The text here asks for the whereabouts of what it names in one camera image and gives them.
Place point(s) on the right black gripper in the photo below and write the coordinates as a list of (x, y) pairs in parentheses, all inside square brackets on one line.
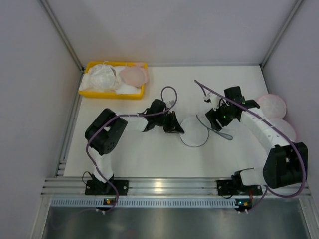
[(214, 119)]

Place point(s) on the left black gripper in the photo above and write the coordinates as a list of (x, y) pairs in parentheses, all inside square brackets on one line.
[(171, 122)]

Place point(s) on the clear mesh laundry bag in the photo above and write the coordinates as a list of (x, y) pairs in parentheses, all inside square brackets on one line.
[(197, 130)]

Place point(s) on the pink bra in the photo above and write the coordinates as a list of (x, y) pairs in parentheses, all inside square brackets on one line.
[(136, 75)]

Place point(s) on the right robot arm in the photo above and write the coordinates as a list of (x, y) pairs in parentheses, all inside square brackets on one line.
[(286, 161)]

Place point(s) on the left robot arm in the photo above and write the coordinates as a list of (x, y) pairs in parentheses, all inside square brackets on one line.
[(106, 130)]

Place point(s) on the upper pink-trimmed laundry bag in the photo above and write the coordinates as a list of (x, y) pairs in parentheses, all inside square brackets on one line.
[(272, 106)]

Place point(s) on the pink-trimmed laundry bag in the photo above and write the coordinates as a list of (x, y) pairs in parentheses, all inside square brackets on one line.
[(272, 106), (285, 128)]

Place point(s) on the white bra in bin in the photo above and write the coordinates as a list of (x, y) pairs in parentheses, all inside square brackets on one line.
[(123, 87), (99, 78)]

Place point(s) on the lower pink-trimmed laundry bag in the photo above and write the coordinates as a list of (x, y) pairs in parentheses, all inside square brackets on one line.
[(285, 128)]

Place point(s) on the yellow plastic bin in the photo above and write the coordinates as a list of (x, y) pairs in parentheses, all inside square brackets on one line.
[(112, 94)]

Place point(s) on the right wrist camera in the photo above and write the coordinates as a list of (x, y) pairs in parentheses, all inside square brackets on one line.
[(208, 98)]

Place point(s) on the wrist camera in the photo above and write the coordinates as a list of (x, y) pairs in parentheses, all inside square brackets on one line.
[(208, 98), (170, 103)]

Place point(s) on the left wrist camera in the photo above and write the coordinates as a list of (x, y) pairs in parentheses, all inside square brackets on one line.
[(170, 103)]

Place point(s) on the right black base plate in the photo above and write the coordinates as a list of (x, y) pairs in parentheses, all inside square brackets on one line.
[(228, 187)]

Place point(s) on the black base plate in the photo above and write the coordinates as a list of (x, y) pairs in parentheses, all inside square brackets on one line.
[(228, 187), (94, 187)]

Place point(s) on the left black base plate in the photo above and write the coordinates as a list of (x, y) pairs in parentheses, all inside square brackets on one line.
[(94, 187)]

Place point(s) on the aluminium front rail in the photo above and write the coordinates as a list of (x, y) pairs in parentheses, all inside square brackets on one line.
[(171, 187)]

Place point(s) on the slotted white cable duct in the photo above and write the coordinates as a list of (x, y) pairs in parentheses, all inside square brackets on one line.
[(151, 202)]

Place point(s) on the right aluminium frame post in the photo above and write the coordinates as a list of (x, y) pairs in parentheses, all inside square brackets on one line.
[(282, 30)]

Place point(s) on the aluminium frame post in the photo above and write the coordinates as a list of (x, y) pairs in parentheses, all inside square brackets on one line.
[(282, 30), (61, 33)]

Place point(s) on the left aluminium frame post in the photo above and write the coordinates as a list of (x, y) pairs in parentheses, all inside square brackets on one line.
[(61, 33)]

